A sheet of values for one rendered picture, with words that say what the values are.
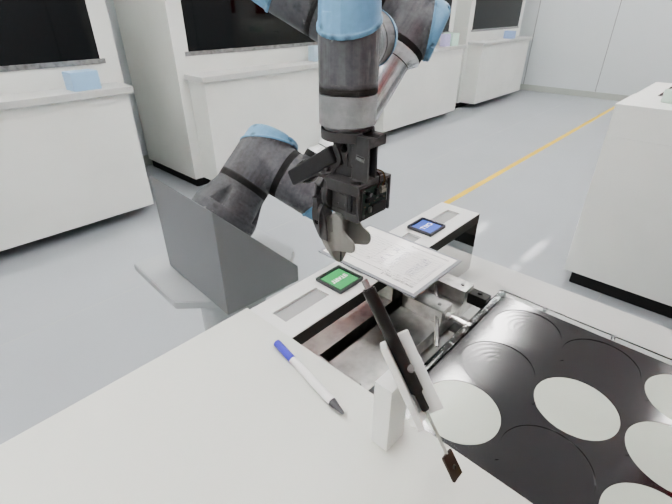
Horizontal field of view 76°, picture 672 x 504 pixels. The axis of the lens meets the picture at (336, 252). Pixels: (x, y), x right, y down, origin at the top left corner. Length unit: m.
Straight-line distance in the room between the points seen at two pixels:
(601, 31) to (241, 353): 8.35
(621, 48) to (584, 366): 8.00
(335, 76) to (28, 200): 2.76
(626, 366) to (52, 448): 0.73
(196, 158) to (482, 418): 3.41
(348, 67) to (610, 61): 8.16
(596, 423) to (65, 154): 2.99
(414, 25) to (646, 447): 0.80
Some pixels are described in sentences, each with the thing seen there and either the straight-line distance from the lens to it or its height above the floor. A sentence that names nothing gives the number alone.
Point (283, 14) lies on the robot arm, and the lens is 0.68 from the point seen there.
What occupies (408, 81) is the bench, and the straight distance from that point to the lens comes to 5.37.
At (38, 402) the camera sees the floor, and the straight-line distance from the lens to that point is 2.13.
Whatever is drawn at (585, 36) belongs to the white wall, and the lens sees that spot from 8.71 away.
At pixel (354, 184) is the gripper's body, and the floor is 1.15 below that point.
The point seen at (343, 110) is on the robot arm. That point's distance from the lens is 0.55.
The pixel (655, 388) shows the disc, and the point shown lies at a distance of 0.75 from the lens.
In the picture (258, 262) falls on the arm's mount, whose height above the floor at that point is 0.91.
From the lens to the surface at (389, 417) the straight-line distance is 0.43.
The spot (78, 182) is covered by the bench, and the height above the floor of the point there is 0.37.
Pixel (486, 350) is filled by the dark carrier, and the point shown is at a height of 0.90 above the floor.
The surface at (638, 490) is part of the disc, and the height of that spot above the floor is 0.90.
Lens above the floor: 1.35
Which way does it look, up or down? 30 degrees down
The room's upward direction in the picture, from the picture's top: straight up
